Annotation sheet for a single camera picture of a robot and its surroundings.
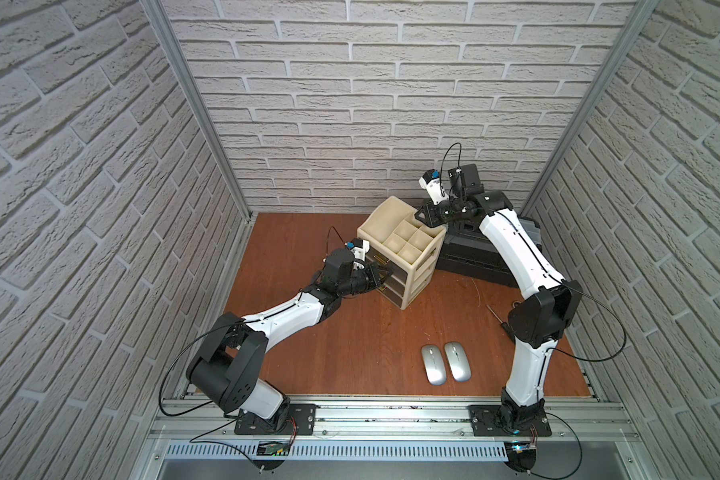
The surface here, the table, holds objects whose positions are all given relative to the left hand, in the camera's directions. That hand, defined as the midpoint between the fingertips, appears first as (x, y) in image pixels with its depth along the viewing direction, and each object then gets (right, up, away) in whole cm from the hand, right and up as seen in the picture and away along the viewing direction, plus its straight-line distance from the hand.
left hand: (399, 269), depth 80 cm
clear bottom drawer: (-2, -9, +10) cm, 13 cm away
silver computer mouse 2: (+10, -27, +1) cm, 28 cm away
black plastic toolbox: (+22, +5, +9) cm, 24 cm away
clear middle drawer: (-1, -5, +3) cm, 6 cm away
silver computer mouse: (+17, -27, +3) cm, 32 cm away
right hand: (+8, +16, +5) cm, 19 cm away
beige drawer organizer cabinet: (-1, +10, 0) cm, 10 cm away
